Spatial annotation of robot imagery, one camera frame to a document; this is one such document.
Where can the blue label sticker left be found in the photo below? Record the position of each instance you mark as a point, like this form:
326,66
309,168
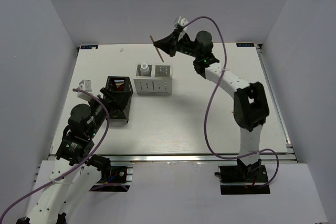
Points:
88,47

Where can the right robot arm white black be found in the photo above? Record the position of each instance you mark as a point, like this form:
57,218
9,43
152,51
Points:
250,102

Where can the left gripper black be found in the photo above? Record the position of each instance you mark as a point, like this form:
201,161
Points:
117,102

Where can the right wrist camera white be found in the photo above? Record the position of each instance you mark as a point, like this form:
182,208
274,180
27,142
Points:
180,23

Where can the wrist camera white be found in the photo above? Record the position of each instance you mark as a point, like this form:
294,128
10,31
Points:
180,23
84,85

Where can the white slotted organizer box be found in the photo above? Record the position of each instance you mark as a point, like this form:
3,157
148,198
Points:
159,83

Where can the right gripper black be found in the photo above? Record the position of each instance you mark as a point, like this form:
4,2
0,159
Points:
169,44

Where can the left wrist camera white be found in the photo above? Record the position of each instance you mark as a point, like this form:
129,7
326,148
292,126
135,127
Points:
84,85

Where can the blue label sticker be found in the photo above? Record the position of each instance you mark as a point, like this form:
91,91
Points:
244,44
88,47

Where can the white spray bottle teal base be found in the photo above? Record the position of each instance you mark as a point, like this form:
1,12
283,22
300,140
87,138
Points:
145,70

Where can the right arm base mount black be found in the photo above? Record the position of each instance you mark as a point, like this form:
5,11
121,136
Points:
231,184

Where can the blue label sticker right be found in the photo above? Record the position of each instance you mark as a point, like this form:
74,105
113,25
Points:
244,44

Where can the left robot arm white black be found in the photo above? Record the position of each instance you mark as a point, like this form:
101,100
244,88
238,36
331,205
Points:
77,169

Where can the black mesh organizer box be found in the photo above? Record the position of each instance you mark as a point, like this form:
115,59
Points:
119,84

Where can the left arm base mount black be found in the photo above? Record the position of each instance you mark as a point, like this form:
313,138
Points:
117,178

